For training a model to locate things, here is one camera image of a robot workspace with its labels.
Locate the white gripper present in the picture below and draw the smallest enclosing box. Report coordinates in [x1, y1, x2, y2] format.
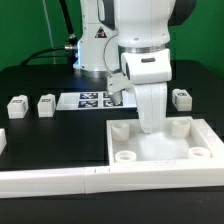
[121, 49, 172, 133]

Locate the white square table top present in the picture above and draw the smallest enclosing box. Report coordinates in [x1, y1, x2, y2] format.
[106, 117, 224, 164]

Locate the white U-shaped obstacle fence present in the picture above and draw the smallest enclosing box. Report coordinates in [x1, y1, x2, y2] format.
[0, 121, 224, 198]

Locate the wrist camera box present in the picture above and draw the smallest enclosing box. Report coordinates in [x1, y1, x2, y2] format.
[107, 72, 133, 105]

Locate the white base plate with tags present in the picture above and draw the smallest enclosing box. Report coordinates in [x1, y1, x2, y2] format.
[56, 91, 136, 111]

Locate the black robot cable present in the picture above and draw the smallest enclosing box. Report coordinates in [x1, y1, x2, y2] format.
[19, 0, 80, 66]

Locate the thin grey cable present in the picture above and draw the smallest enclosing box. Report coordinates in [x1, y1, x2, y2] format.
[41, 0, 56, 65]

